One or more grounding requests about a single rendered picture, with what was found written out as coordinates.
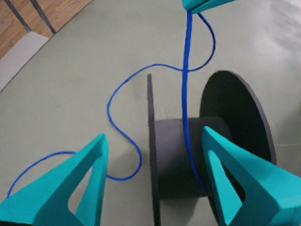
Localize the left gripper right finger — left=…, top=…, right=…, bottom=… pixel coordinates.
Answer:
left=201, top=126, right=301, bottom=226

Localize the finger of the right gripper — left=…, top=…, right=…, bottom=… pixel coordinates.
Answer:
left=191, top=0, right=235, bottom=15
left=182, top=0, right=205, bottom=10

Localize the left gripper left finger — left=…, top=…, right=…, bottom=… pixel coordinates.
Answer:
left=0, top=133, right=109, bottom=226

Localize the blue cable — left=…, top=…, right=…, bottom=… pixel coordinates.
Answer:
left=7, top=9, right=215, bottom=198

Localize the black cable reel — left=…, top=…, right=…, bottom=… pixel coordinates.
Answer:
left=148, top=70, right=277, bottom=226

